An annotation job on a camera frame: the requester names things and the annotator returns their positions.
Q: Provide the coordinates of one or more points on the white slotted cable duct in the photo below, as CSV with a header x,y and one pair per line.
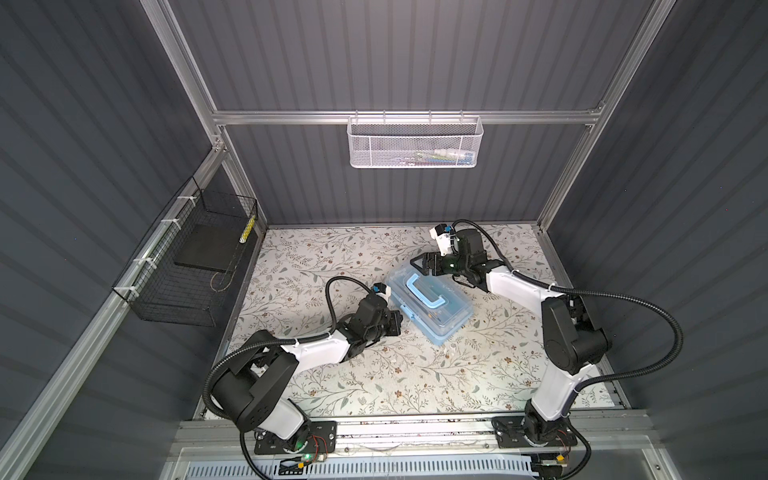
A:
x,y
406,466

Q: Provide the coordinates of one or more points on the black wire mesh basket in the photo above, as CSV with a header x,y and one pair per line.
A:
x,y
157,290

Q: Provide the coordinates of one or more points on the white wire mesh basket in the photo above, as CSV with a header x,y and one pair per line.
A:
x,y
374,141

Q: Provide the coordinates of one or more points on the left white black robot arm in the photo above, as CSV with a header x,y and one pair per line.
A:
x,y
247,386

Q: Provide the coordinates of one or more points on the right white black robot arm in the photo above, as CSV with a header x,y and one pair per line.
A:
x,y
572,343

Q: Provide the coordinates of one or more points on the black foam pad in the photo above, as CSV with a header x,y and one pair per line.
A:
x,y
210,248

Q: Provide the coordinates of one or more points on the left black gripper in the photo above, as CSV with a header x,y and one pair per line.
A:
x,y
394,318

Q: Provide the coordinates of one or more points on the blue plastic tool box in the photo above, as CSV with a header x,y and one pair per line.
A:
x,y
429,306

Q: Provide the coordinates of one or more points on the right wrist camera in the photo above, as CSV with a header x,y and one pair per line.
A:
x,y
442,234

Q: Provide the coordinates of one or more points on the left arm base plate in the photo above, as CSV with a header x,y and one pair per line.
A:
x,y
314,437

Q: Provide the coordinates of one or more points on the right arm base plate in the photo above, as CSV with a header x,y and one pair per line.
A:
x,y
529,431

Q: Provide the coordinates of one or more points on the clear tool box lid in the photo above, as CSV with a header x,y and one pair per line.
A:
x,y
427,297

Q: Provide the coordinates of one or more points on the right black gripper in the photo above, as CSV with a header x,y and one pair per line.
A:
x,y
429,260

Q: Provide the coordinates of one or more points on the markers in white basket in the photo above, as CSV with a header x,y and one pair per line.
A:
x,y
440,157

